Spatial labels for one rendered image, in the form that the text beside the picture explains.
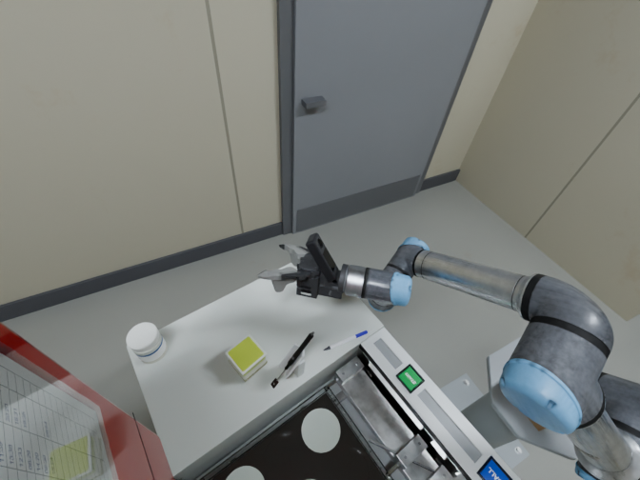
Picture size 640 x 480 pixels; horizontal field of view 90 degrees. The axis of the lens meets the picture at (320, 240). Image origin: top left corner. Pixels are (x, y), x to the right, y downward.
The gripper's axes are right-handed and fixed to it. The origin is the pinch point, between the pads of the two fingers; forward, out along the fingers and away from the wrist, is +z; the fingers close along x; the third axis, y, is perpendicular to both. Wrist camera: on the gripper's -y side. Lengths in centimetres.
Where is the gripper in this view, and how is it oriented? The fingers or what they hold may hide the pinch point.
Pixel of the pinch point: (268, 256)
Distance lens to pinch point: 82.0
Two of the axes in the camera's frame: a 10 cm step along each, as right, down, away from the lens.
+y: -0.7, 8.7, 4.9
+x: 2.3, -4.6, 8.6
